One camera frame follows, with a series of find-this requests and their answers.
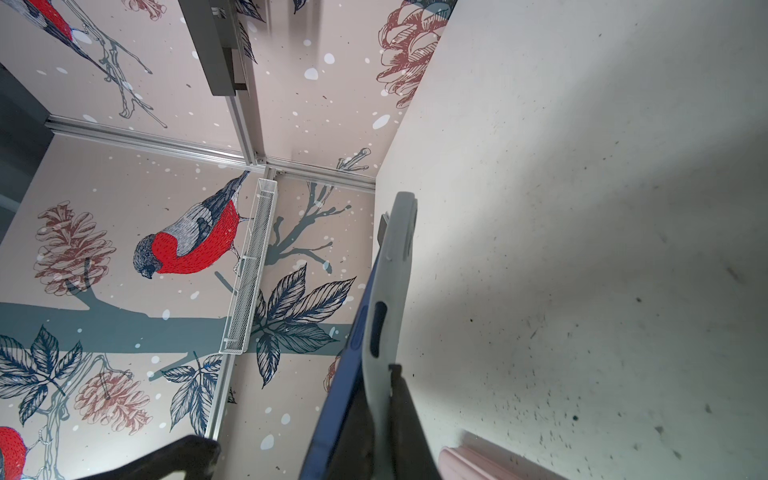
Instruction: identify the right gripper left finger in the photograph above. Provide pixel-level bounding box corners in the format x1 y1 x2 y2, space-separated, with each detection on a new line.
86 435 221 480

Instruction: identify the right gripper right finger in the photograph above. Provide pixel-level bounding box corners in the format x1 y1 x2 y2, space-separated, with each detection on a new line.
388 364 441 480

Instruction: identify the blue phone black screen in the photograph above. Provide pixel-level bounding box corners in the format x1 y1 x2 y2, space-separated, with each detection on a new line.
298 257 380 480

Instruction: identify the light blue phone case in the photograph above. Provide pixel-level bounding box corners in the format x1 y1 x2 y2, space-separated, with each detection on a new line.
362 191 418 479

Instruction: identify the pink phone case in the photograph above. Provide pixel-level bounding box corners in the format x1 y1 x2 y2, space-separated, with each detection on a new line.
437 446 562 480

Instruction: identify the white wire wall basket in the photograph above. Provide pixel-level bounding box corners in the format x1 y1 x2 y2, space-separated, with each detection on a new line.
219 178 278 355

